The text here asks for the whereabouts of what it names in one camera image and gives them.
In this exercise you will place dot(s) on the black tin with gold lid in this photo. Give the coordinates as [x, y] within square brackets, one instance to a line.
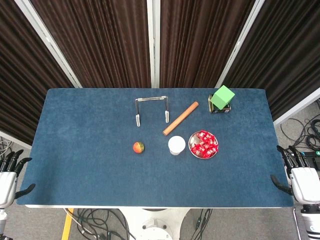
[225, 111]

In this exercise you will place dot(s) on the blue table cloth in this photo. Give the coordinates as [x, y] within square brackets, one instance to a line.
[100, 162]

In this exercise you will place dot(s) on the white partition frame rail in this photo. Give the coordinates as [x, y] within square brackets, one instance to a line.
[297, 107]
[15, 140]

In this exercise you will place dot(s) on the orange and green ball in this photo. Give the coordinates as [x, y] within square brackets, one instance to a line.
[138, 147]

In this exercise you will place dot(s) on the black pedal box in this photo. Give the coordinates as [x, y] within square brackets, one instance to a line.
[315, 163]

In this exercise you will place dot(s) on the yellow floor tape strip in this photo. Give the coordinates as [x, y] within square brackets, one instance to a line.
[67, 225]

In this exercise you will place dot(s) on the white partition frame post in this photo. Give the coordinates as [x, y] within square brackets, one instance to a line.
[238, 43]
[45, 37]
[153, 37]

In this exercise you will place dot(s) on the wooden rolling pin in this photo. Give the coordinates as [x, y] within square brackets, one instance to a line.
[180, 118]

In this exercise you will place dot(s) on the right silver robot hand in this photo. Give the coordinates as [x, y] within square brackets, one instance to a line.
[305, 185]

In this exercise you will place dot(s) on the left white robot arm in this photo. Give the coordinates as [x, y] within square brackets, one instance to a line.
[2, 220]

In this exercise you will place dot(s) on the green cube block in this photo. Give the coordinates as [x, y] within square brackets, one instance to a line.
[222, 97]

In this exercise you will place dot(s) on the dark brown pleated curtain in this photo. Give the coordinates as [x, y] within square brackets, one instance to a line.
[20, 75]
[287, 50]
[100, 37]
[200, 37]

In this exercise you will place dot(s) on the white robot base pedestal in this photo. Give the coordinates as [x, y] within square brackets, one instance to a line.
[155, 222]

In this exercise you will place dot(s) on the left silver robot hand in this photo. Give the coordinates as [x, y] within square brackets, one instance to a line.
[7, 187]

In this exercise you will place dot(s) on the white paper cup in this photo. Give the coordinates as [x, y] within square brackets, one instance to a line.
[176, 143]

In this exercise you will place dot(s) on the red candy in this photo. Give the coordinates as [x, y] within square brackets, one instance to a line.
[203, 144]
[206, 153]
[207, 135]
[213, 147]
[200, 135]

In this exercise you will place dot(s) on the metal bowl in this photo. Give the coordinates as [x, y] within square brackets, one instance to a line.
[193, 141]

